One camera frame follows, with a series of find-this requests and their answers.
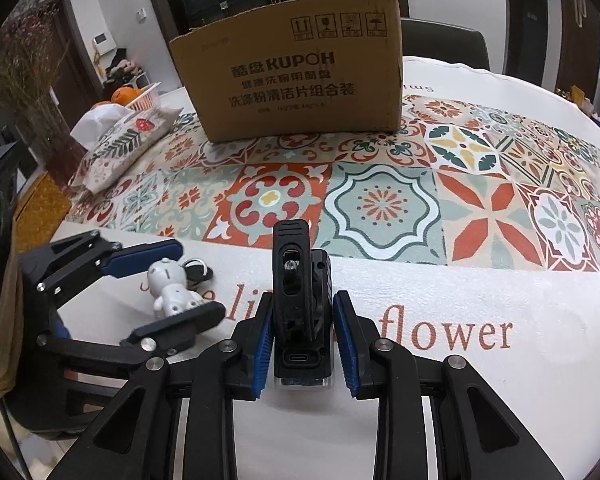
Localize white robot figurine keychain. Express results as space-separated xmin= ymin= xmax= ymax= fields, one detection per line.
xmin=147 ymin=258 xmax=213 ymax=320

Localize black clip mount device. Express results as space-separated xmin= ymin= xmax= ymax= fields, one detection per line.
xmin=273 ymin=219 xmax=334 ymax=390

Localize yellow woven mat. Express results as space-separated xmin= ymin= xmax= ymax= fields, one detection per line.
xmin=14 ymin=172 xmax=71 ymax=254

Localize floral fabric tissue cover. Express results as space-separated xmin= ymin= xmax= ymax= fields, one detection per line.
xmin=69 ymin=106 xmax=182 ymax=195

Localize orange fruit front right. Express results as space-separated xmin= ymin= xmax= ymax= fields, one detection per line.
xmin=110 ymin=86 xmax=142 ymax=106

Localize white fruit basket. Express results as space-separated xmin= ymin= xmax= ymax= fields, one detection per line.
xmin=92 ymin=81 xmax=162 ymax=112

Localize glass vase dried flowers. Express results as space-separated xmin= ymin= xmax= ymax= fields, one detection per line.
xmin=0 ymin=0 xmax=82 ymax=190

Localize patterned tile table runner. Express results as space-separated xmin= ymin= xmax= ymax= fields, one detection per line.
xmin=69 ymin=94 xmax=600 ymax=272

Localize brown cardboard box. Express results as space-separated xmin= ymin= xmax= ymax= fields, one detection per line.
xmin=170 ymin=0 xmax=403 ymax=142

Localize dark dining chair right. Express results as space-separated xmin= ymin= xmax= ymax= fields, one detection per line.
xmin=401 ymin=18 xmax=490 ymax=70

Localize wall intercom panel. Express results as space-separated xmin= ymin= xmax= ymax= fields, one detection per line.
xmin=93 ymin=30 xmax=117 ymax=55

